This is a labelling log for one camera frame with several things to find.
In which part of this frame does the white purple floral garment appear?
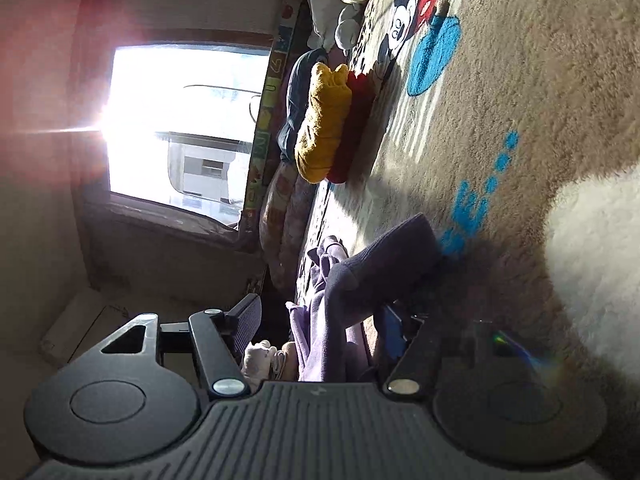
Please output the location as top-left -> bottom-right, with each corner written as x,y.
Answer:
241,340 -> 288,393

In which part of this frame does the red folded sweater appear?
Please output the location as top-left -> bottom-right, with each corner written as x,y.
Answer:
326,72 -> 375,184

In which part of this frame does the beige folded garment stack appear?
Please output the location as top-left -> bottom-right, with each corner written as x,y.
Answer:
271,341 -> 298,382

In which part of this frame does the Mickey Mouse blanket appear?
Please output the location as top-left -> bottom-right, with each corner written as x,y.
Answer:
306,0 -> 639,414

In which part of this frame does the colourful letter foam mat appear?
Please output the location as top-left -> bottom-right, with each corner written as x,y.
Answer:
239,0 -> 303,240

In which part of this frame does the dark teal folded garment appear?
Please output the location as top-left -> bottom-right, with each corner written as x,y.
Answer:
277,48 -> 329,165

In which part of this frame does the purple hoodie sweatshirt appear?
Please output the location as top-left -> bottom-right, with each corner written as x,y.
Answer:
286,214 -> 439,382

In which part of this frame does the white air conditioner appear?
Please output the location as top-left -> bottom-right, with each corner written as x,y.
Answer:
39,287 -> 130,367

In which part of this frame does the floral rolled bedding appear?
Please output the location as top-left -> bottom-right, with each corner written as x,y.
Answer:
258,162 -> 317,299

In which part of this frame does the yellow folded sweater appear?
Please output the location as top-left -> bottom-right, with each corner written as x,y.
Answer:
294,62 -> 352,184

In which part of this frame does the grey plush toy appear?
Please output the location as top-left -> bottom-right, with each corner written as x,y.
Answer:
334,3 -> 360,55

